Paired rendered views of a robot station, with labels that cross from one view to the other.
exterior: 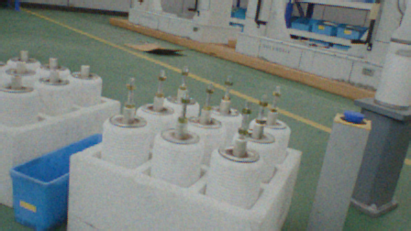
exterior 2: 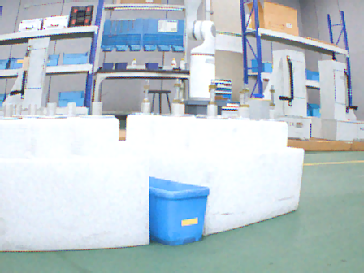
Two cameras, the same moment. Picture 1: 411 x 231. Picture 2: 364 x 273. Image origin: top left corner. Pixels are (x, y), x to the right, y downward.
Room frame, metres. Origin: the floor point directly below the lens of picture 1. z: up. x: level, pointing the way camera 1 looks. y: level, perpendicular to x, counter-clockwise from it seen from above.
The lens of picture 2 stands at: (0.27, 1.22, 0.28)
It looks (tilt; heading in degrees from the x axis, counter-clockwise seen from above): 3 degrees down; 296
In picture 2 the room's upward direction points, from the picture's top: 2 degrees clockwise
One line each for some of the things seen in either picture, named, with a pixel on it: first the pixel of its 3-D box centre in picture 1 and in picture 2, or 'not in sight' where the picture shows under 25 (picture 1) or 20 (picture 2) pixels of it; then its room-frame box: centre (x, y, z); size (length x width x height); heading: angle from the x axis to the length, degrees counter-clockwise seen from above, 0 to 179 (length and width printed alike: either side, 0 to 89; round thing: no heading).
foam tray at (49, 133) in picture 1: (20, 128); (32, 188); (1.00, 0.50, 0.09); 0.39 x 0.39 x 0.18; 68
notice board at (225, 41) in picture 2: not in sight; (228, 41); (3.08, -6.10, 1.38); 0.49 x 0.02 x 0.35; 41
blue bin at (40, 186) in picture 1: (75, 177); (143, 205); (0.82, 0.27, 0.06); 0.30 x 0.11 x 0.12; 159
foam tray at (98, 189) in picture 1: (194, 189); (208, 180); (0.80, -0.01, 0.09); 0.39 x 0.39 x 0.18; 68
